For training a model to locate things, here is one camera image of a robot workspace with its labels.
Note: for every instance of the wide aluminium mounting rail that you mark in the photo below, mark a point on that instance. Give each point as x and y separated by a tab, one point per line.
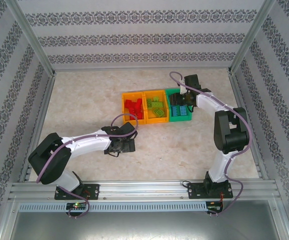
144	190

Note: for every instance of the small circuit board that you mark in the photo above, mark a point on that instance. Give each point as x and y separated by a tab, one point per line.
75	206
213	208

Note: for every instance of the small red lego brick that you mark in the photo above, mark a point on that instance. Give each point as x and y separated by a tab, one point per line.
138	102

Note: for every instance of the aluminium frame post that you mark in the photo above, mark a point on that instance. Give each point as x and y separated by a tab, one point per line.
249	37
32	37

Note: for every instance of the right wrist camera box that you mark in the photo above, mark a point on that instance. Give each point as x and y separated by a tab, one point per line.
183	88

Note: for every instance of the long blue lego brick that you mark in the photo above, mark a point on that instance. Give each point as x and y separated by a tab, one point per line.
175	110
183	110

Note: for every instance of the small green lego brick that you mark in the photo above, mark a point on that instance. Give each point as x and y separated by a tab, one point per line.
157	99

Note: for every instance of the green plastic bin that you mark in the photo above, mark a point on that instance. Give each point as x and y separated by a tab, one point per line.
180	118

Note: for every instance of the long red lego brick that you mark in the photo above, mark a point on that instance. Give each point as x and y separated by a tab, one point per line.
140	115
133	113
135	107

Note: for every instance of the orange plastic bin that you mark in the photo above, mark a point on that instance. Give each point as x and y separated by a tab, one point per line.
157	120
134	121

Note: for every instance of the steel sheet panel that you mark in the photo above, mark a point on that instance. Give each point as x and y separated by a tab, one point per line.
144	227

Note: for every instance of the aluminium table edge rail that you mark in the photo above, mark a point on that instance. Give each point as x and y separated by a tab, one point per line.
42	117
235	87
142	68

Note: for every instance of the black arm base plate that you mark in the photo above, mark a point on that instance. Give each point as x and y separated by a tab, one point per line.
94	191
193	191

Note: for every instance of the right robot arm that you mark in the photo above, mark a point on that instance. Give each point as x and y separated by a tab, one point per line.
230	140

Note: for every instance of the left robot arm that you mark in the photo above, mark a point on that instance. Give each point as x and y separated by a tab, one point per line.
89	143

